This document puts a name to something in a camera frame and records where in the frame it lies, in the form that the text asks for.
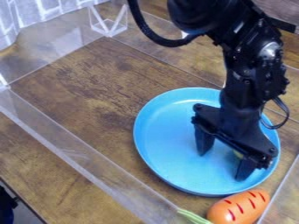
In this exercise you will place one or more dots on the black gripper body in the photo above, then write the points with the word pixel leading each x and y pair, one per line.
pixel 235 127

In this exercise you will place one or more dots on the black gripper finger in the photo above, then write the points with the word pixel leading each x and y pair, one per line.
pixel 205 140
pixel 246 167

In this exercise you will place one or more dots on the blue oval tray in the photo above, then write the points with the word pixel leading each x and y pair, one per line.
pixel 164 141

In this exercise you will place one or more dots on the yellow toy lemon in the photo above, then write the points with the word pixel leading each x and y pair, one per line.
pixel 238 154

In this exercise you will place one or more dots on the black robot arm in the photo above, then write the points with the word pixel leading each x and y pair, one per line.
pixel 239 27

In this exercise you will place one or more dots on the orange toy carrot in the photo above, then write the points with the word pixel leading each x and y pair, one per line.
pixel 241 208

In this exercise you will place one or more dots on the dark object at lower left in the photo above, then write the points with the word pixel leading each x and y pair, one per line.
pixel 7 205

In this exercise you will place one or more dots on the white patterned curtain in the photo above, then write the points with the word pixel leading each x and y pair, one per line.
pixel 22 13

